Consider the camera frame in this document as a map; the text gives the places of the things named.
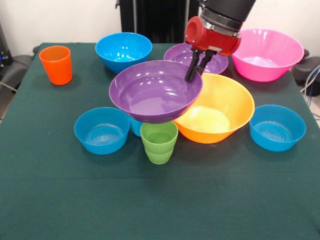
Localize purple plastic bowl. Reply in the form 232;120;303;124
163;42;229;75
108;59;203;124

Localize shallow blue plastic bowl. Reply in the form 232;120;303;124
249;104;307;153
73;106;131;156

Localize black rounded equipment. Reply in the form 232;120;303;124
291;49;320;86

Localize black electronics box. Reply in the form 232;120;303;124
0;22;13;66

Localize green plastic cup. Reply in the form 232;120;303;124
139;121;179;165

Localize orange plastic cup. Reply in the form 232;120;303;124
38;45;73;86

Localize orange plastic bowl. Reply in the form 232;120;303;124
172;72;256;145

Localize blue and white cables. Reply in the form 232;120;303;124
299;62;320;111

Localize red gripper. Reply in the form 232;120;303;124
184;16;242;83

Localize pink plastic bowl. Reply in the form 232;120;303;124
231;28;305;83

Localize light blue plastic cup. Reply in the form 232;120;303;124
128;115;145;137

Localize deep blue plastic bowl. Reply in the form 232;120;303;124
95;32;153;75

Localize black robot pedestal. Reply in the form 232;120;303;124
116;0;204;43

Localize dark green tablecloth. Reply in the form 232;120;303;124
0;42;320;240

